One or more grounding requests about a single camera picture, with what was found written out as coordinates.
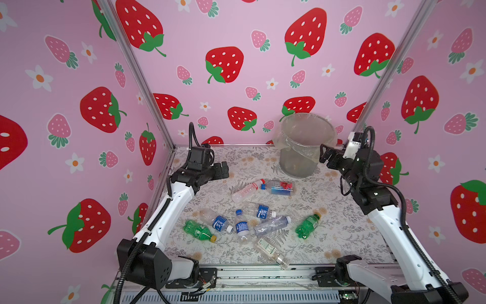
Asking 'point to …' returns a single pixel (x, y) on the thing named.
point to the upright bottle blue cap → (242, 229)
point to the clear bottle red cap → (245, 191)
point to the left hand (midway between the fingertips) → (220, 168)
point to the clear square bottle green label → (281, 260)
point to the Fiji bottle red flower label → (284, 189)
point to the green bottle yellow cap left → (199, 231)
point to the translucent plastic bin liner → (304, 133)
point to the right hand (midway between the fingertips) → (328, 148)
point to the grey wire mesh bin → (295, 165)
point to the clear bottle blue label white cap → (261, 211)
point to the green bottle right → (307, 227)
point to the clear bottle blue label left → (209, 217)
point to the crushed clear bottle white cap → (264, 228)
